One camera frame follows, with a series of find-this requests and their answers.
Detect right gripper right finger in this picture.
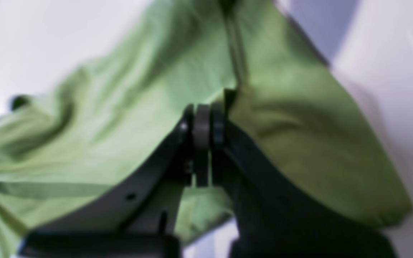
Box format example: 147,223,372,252
210,103,396,258

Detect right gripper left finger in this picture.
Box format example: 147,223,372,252
18,104,194,258

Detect green t-shirt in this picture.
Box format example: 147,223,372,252
0,0,413,258

